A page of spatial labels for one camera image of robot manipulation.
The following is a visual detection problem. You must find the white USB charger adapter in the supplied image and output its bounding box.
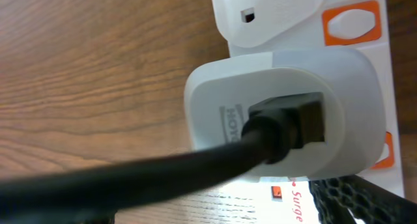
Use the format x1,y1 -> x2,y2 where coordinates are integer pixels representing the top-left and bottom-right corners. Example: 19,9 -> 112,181
184,47 -> 386,182

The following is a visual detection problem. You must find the black charger cable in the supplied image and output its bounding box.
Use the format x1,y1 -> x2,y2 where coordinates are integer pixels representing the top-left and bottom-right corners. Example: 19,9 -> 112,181
0,92 -> 326,220

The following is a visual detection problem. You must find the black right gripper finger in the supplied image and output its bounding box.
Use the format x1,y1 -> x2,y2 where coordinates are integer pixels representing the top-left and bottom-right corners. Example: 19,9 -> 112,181
309,175 -> 416,224

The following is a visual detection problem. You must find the white power strip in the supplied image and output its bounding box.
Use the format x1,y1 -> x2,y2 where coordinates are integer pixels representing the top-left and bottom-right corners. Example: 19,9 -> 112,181
210,0 -> 405,224

